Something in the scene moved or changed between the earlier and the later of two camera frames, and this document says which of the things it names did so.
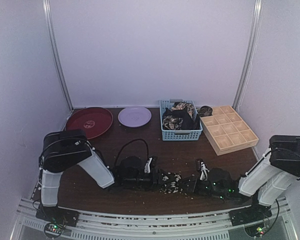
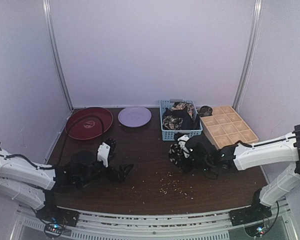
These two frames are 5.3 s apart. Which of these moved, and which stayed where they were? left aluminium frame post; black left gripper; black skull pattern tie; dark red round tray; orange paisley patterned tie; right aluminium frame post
Moved: black left gripper; black skull pattern tie
Stayed: right aluminium frame post; orange paisley patterned tie; left aluminium frame post; dark red round tray
